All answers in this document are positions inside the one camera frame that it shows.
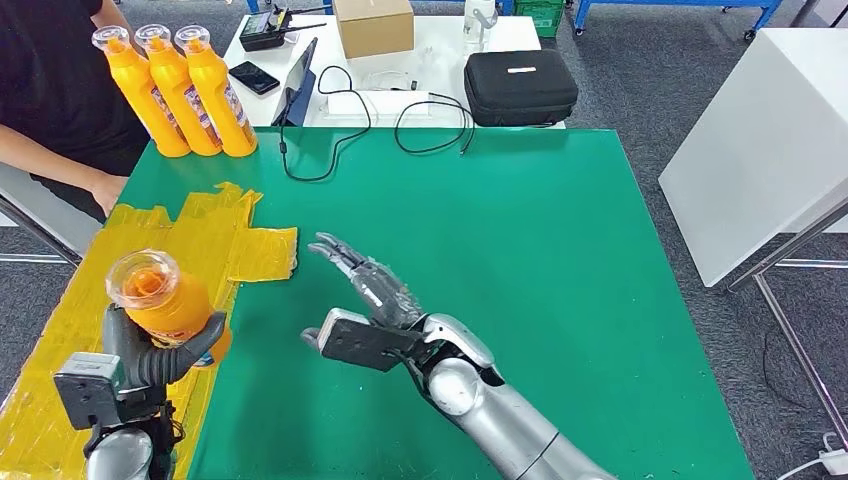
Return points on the dark blue tablet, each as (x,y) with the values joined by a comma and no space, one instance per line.
(299,86)

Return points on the metal bench leg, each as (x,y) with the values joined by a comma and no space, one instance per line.
(40,228)

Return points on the metal table leg frame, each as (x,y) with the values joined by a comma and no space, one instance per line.
(793,346)

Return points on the person's right forearm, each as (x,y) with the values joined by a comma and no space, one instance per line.
(46,159)

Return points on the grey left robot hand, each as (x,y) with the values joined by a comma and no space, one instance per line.
(156,361)

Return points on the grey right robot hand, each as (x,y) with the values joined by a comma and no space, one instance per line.
(381,288)

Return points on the orange plastic bottle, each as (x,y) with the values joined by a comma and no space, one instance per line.
(149,109)
(169,305)
(189,112)
(232,122)

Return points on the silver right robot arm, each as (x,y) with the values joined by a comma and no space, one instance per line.
(490,411)

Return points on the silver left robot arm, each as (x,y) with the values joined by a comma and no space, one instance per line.
(126,450)

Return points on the yellow tape sheet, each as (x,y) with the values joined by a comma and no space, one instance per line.
(66,318)

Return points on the cardboard box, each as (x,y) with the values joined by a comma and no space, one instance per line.
(373,28)

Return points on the black carrying case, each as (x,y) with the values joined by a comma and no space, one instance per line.
(521,88)

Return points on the blue metal frame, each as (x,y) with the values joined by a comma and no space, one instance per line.
(255,4)
(582,16)

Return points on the person's left forearm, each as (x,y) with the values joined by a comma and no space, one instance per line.
(112,13)

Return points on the black radio with antennas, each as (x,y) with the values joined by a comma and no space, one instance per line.
(262,32)

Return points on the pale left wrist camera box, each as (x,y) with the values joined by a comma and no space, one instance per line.
(89,391)

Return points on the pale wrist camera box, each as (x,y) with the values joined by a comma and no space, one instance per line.
(89,391)
(361,341)

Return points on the person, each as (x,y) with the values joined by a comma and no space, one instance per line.
(53,60)

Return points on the green plastic crate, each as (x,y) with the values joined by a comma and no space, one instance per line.
(541,16)

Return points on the black smartphone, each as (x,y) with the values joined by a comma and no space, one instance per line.
(254,77)

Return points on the white bench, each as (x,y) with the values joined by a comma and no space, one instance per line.
(60,228)

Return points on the white power strip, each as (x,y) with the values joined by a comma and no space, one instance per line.
(831,460)

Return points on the white desk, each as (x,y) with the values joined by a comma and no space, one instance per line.
(450,41)

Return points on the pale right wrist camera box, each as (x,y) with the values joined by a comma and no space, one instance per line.
(361,341)

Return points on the green work table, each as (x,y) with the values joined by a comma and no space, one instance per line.
(430,225)

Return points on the large white table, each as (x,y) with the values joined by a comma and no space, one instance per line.
(762,132)

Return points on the flat white box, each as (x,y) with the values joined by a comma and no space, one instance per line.
(378,104)

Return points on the person's right hand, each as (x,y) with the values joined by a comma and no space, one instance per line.
(106,193)

